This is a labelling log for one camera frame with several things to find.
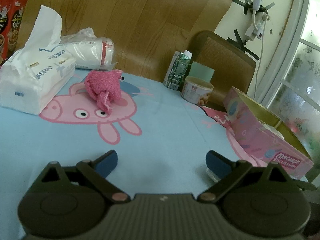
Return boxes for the red snack box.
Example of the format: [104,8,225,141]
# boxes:
[0,0,28,66]

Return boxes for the pink fuzzy cloth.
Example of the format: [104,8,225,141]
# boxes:
[84,69,123,114]

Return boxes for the white power cable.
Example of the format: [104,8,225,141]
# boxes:
[247,24,267,100]

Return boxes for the green patterned drink carton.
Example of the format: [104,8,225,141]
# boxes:
[163,50,193,90]

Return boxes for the brown wooden board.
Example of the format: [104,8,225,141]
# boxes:
[18,0,232,81]

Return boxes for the white power strip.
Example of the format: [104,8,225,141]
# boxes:
[245,11,269,41]

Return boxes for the blue Peppa Pig tablecloth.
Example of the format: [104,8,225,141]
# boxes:
[1,70,311,239]

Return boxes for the plastic-wrapped paper cups stack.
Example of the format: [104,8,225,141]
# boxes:
[60,27,116,71]

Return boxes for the white paper snack cup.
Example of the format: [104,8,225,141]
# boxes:
[181,76,214,106]

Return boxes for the white tissue pack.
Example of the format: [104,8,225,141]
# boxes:
[1,5,75,115]

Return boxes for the frosted floral window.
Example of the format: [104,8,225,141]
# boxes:
[258,0,319,163]

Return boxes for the pink macaron biscuit tin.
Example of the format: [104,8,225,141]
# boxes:
[223,87,314,179]

